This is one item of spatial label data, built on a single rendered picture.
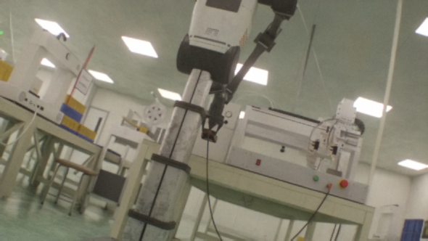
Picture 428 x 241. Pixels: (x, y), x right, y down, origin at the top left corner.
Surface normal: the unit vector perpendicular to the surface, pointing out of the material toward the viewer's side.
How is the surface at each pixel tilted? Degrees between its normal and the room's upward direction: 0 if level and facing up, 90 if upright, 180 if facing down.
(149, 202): 90
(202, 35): 90
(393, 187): 90
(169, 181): 90
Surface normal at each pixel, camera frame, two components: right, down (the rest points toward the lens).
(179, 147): -0.08, -0.26
